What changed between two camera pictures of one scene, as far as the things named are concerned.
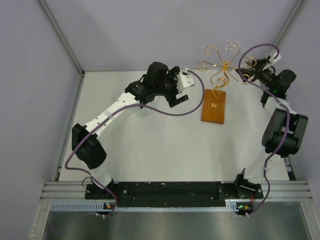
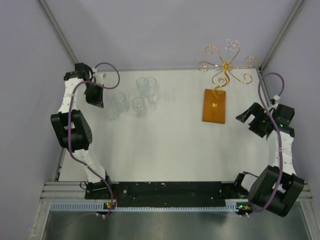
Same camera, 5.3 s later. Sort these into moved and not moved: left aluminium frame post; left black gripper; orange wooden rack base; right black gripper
Moved: left black gripper; right black gripper
Not moved: left aluminium frame post; orange wooden rack base
